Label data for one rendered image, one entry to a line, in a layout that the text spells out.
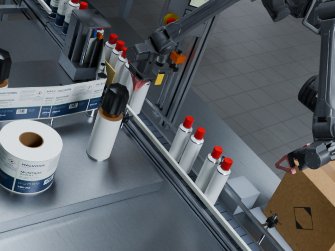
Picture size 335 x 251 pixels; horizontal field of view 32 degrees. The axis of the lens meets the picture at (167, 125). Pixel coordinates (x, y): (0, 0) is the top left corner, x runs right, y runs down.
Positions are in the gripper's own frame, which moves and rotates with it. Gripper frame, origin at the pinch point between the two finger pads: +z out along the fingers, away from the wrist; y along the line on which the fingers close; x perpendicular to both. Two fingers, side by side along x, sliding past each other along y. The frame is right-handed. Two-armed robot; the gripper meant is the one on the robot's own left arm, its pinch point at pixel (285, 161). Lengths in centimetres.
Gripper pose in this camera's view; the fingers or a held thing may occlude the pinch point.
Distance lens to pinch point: 199.4
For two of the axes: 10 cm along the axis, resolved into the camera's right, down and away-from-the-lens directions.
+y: -7.0, 2.3, -6.7
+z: -6.4, 2.1, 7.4
